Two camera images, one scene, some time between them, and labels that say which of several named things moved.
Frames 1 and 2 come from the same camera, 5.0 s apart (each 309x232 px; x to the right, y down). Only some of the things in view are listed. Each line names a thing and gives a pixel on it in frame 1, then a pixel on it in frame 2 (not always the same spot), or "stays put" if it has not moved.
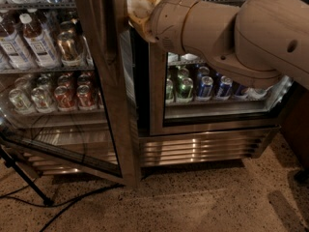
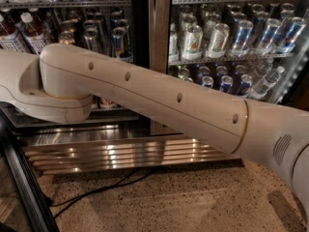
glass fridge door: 68,74 to 23,204
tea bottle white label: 39,46 stays put
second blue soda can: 224,88 stays put
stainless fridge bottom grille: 154,150 stays put
